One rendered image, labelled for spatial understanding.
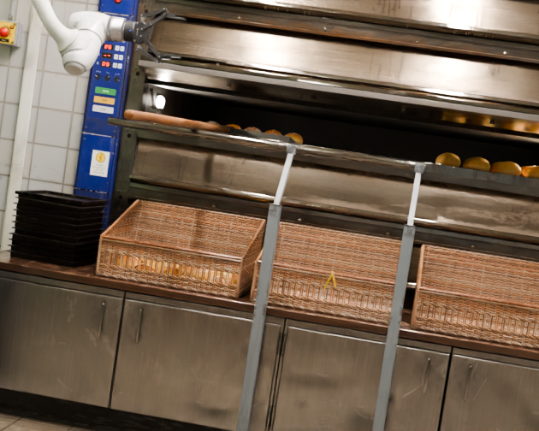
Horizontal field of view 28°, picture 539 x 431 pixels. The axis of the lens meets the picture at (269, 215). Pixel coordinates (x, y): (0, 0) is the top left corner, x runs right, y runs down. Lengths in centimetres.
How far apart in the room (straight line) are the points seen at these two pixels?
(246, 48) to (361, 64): 48
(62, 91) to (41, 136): 21
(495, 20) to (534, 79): 28
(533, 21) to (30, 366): 236
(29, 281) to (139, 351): 50
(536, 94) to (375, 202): 77
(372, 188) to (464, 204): 38
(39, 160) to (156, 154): 50
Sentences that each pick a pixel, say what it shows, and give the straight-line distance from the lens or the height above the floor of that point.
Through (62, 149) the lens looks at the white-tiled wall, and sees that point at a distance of 462.
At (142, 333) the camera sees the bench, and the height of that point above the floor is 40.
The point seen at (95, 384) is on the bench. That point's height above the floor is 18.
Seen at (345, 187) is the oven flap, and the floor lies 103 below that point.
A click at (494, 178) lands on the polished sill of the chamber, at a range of 437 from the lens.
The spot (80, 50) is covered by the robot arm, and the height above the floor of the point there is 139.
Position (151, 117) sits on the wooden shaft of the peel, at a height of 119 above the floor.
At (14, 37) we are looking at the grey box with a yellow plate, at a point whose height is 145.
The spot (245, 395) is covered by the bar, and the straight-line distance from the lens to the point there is 391.
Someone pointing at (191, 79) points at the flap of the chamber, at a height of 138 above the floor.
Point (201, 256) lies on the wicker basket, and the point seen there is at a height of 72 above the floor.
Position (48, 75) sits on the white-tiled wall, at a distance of 466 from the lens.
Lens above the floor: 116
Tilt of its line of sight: 4 degrees down
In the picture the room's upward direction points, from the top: 8 degrees clockwise
